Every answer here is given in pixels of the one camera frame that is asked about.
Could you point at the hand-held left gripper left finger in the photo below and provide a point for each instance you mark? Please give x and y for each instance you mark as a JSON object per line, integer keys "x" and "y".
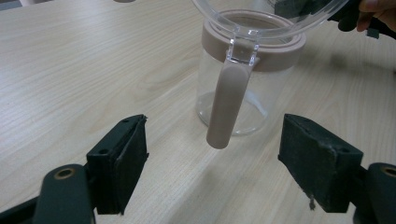
{"x": 121, "y": 161}

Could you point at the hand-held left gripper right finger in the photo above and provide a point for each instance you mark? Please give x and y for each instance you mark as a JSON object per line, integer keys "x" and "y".
{"x": 317, "y": 165}

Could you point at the clear jug with hinged lid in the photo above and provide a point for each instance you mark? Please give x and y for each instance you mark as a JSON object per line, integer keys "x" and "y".
{"x": 227, "y": 102}

